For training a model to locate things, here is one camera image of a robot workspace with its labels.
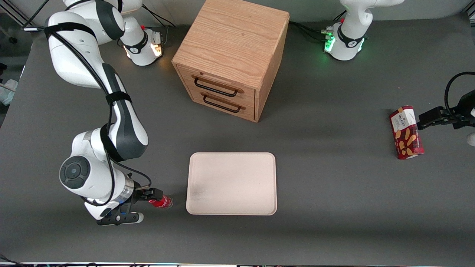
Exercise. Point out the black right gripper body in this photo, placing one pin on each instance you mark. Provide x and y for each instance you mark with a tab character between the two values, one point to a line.
141	194

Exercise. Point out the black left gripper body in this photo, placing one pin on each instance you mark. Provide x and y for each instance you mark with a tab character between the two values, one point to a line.
464	108

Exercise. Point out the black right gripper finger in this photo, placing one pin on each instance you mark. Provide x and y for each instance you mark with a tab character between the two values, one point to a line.
154	192
145	201

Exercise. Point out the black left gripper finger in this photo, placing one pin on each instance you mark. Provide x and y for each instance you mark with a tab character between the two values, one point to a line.
431	118
452	118

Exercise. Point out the small red coke bottle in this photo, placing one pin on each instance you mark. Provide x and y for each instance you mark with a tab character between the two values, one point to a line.
163	202

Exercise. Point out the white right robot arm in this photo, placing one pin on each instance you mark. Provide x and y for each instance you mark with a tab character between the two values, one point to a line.
70	70

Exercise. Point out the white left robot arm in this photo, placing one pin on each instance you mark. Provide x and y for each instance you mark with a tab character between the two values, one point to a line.
352	22

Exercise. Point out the beige plastic tray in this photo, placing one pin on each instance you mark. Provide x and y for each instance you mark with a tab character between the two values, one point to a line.
232	183

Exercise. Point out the red Walkers cookie box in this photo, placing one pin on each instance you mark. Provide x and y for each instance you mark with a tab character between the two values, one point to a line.
406	133

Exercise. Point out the white crumpled cloth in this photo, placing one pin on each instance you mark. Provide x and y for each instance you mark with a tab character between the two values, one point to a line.
8	92

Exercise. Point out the wooden two-drawer cabinet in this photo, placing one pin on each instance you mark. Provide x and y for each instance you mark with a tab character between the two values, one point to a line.
232	40

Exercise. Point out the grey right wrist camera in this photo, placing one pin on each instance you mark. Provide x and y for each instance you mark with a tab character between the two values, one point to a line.
120	219

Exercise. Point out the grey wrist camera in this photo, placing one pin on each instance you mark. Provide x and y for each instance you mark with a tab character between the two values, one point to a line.
471	139
120	219

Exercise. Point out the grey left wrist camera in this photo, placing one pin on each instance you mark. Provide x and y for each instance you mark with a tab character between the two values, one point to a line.
471	139

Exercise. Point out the aluminium frame rail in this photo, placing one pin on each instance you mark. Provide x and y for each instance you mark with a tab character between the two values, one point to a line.
19	12

